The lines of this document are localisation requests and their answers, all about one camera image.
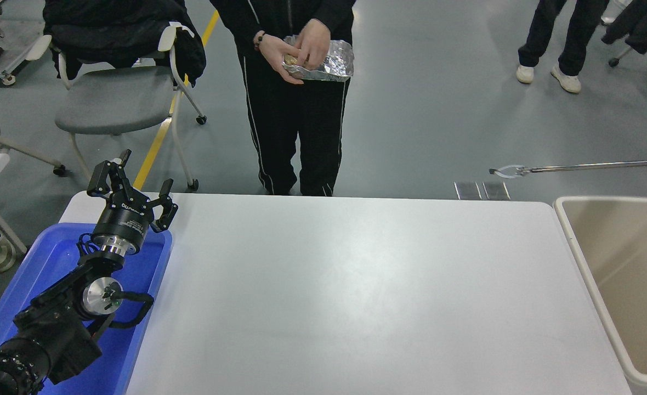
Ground person's right hand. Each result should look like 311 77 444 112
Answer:
258 34 304 85

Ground grey seat white frame chair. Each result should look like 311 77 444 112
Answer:
27 22 209 191

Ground black jacket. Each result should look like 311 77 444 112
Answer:
43 0 208 87

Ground blue plastic tray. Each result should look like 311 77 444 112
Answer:
0 222 173 395

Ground large pale plastic bin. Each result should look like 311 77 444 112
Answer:
554 196 647 388

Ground person's left hand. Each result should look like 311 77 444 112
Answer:
293 19 331 71

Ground metal reacher grabber tool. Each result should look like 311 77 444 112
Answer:
489 145 647 182

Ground silver foil tray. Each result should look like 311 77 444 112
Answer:
281 36 354 83

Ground person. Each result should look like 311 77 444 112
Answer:
209 0 357 196
517 0 612 94

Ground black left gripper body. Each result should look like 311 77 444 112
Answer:
93 197 155 247

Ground chair legs with casters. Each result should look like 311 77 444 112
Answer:
609 47 647 114

